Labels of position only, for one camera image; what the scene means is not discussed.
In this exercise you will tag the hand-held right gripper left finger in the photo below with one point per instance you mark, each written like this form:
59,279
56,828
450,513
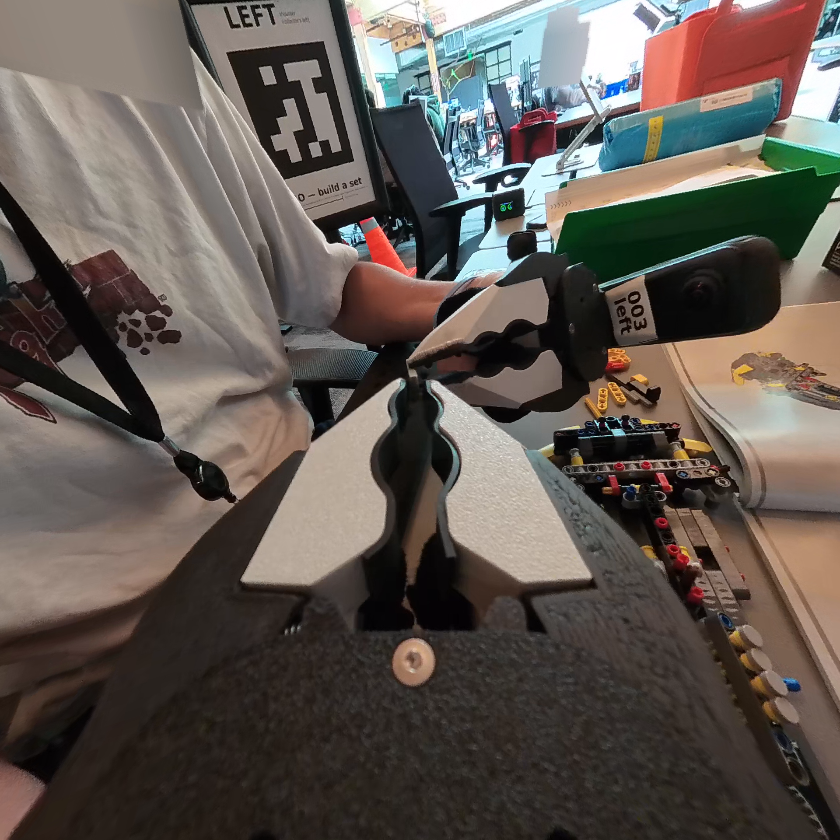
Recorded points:
328,518

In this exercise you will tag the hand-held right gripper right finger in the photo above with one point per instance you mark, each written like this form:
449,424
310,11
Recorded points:
512,525

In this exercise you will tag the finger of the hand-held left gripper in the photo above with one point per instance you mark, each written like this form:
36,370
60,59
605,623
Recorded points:
531,380
499,308

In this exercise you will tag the person's left forearm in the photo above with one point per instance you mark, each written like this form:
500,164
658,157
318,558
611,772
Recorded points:
394,302

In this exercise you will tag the scattered yellow lego pieces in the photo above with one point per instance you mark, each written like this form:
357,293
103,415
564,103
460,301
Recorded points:
617,392

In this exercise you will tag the partly built lego car chassis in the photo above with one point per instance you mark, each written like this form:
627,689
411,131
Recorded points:
656,472

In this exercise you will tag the small black device green display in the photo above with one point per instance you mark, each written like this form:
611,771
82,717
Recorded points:
508,205

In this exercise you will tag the orange traffic cone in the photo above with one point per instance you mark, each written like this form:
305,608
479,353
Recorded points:
384,246

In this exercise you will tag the green plastic bin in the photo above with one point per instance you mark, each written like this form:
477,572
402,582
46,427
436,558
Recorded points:
689,223

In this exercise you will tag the flat white paper bag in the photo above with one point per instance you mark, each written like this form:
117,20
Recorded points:
656,187

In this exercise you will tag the black office chair with armrests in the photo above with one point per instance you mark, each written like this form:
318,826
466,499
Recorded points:
328,364

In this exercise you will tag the red backpack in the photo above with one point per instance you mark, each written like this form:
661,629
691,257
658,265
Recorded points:
533,138

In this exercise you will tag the white desk lamp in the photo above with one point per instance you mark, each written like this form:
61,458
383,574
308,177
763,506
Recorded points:
586,136

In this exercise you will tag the blue wrapped package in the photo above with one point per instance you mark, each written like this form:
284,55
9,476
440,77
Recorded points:
689,131

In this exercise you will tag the open instruction booklet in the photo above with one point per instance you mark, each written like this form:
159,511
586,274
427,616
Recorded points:
787,446

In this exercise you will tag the red carrying case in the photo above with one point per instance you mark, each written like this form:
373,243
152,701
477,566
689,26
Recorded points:
709,59

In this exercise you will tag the black framed marker sign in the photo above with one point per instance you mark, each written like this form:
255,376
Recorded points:
289,105

